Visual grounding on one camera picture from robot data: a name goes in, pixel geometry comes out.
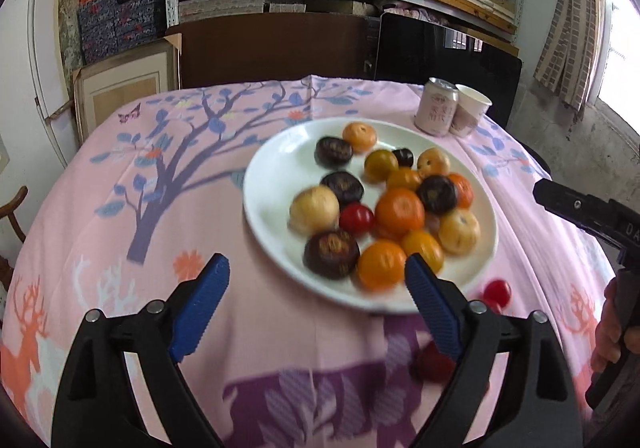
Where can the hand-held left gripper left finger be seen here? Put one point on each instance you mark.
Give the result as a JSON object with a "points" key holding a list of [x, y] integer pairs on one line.
{"points": [[200, 308]]}

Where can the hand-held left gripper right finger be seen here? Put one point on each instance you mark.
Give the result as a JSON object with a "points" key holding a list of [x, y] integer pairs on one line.
{"points": [[432, 308]]}

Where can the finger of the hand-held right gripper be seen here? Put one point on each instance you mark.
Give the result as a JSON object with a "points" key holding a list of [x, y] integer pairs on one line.
{"points": [[565, 203]]}

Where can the dark red plum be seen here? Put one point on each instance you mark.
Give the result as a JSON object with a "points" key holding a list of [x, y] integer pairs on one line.
{"points": [[427, 365]]}

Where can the yellow orange tomato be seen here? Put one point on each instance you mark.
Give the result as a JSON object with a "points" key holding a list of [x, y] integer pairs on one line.
{"points": [[424, 248]]}

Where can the red cherry tomato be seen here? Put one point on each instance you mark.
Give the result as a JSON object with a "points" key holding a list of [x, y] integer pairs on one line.
{"points": [[496, 293], [356, 219]]}

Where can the dark purple mangosteen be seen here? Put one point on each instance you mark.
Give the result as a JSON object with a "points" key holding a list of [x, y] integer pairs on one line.
{"points": [[331, 253], [333, 151], [437, 194], [342, 186]]}

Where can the large pale yellow pepino melon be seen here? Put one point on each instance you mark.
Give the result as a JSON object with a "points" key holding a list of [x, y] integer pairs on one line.
{"points": [[314, 209]]}

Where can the greenish orange tangerine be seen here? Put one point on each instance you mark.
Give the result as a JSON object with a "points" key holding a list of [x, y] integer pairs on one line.
{"points": [[381, 164]]}

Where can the small dark purple plum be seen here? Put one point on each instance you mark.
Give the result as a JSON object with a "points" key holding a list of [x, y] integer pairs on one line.
{"points": [[402, 157]]}

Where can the white plate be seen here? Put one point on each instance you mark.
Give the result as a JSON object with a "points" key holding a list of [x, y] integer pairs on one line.
{"points": [[280, 163]]}

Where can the person's right hand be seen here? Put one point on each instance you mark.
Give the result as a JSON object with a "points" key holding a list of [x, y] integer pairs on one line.
{"points": [[607, 328]]}

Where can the printed paper cup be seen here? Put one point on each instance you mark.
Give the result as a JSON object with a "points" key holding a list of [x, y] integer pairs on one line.
{"points": [[472, 111]]}

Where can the pink deer print tablecloth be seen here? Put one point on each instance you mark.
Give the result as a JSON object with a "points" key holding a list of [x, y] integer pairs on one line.
{"points": [[125, 168]]}

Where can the silver drink can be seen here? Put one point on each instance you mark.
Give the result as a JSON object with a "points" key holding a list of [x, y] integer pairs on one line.
{"points": [[435, 108]]}

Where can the bright window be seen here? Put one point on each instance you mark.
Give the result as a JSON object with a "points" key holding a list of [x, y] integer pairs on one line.
{"points": [[625, 53]]}

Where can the checked curtain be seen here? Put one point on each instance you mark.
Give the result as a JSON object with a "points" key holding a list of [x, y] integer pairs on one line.
{"points": [[570, 28]]}

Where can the wooden chair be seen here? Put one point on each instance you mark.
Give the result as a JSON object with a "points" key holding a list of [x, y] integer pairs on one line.
{"points": [[15, 213]]}

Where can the black glass panel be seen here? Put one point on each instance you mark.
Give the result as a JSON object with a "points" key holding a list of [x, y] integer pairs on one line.
{"points": [[425, 48]]}

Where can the pink cloth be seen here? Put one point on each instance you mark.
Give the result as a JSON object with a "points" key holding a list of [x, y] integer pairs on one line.
{"points": [[415, 12]]}

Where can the brown wooden board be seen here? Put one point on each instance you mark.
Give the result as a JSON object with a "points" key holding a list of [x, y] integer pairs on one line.
{"points": [[275, 53]]}

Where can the pile of blue patterned boxes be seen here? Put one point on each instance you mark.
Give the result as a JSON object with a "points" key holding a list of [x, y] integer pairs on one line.
{"points": [[120, 23]]}

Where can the white board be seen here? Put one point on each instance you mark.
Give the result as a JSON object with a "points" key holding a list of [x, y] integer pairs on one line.
{"points": [[45, 53]]}

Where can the marbled stone board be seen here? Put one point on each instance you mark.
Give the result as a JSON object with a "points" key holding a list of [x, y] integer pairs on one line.
{"points": [[70, 28]]}

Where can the wooden picture frame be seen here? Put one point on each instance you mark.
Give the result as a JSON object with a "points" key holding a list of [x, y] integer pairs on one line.
{"points": [[125, 93]]}

